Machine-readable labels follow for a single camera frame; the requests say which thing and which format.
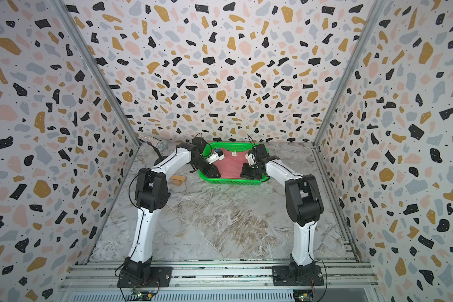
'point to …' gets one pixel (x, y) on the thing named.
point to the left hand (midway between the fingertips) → (219, 173)
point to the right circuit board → (302, 295)
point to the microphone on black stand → (160, 147)
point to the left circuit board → (141, 296)
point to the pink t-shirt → (231, 166)
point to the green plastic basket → (212, 146)
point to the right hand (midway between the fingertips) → (242, 174)
